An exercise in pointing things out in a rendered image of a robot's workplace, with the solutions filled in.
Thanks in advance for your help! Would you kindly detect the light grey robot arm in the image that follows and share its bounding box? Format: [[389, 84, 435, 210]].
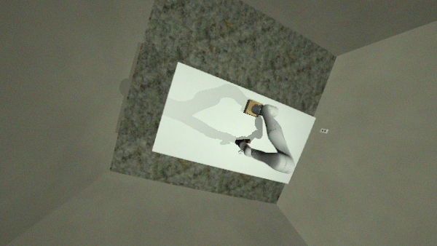
[[241, 104, 295, 174]]

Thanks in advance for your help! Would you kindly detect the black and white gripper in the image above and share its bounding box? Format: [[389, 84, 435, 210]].
[[235, 140, 246, 154]]

